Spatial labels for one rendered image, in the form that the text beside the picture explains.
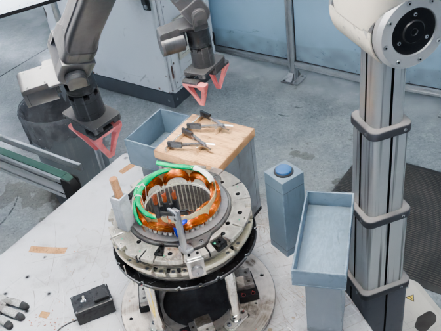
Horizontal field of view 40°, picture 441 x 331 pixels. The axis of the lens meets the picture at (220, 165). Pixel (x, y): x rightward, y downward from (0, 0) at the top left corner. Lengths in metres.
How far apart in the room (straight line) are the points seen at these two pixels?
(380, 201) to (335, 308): 0.29
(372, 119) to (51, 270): 0.96
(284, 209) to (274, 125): 2.04
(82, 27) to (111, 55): 3.03
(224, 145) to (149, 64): 2.23
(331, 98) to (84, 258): 2.33
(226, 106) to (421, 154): 1.20
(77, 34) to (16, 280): 0.99
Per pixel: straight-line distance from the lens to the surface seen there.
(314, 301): 1.42
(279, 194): 1.52
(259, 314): 1.52
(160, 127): 1.80
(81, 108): 1.14
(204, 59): 1.53
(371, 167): 1.47
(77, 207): 1.97
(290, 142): 3.40
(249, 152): 1.65
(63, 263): 1.80
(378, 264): 1.68
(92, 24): 0.95
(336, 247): 1.34
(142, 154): 1.67
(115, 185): 1.28
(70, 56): 1.00
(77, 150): 2.98
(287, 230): 1.60
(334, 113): 3.63
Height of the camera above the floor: 1.98
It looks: 37 degrees down
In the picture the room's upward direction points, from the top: 9 degrees counter-clockwise
